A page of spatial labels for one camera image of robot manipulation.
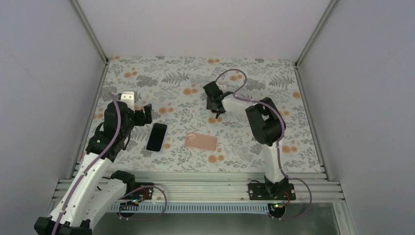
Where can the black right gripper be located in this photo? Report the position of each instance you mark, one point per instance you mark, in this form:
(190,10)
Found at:
(209,105)

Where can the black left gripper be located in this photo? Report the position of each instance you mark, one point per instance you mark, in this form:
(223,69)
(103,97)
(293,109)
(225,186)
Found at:
(141,121)

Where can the black phone teal edge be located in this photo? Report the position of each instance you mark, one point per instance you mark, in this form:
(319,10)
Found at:
(156,137)

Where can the pink phone case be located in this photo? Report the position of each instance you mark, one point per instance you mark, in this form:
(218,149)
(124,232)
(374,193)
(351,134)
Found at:
(201,141)

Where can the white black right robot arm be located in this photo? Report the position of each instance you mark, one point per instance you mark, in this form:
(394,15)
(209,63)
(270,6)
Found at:
(267,127)

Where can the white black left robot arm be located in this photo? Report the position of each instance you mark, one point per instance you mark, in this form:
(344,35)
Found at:
(79,210)

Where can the floral patterned table mat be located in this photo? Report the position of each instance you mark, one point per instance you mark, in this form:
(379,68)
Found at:
(174,87)

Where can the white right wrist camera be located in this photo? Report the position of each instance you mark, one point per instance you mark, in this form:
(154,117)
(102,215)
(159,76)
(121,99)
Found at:
(223,88)

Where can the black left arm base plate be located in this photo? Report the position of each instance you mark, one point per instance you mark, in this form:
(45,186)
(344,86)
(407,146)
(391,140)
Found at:
(141,191)

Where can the grey slotted cable duct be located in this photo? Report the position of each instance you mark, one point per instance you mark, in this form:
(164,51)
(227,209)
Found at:
(148,207)

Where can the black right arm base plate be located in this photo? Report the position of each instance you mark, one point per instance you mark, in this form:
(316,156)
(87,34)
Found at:
(262,192)

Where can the right aluminium corner post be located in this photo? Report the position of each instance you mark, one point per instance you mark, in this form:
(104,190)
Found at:
(322,21)

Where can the aluminium corner post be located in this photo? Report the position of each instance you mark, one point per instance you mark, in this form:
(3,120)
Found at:
(89,30)
(322,21)

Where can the left aluminium corner post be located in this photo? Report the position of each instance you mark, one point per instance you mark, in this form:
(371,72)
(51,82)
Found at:
(89,30)

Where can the aluminium front rail frame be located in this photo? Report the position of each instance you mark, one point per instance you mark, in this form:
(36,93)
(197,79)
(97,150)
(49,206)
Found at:
(219,187)

